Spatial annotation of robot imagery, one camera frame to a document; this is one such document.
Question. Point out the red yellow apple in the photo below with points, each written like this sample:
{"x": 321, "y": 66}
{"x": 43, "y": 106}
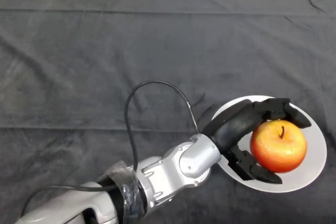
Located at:
{"x": 278, "y": 146}

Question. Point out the white round plate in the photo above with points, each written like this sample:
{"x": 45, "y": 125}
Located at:
{"x": 315, "y": 153}

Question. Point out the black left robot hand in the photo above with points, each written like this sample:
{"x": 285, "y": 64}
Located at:
{"x": 236, "y": 127}

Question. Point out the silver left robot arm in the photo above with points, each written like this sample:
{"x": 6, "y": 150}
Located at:
{"x": 157, "y": 174}

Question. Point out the black cloth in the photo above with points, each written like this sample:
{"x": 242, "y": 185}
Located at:
{"x": 105, "y": 51}

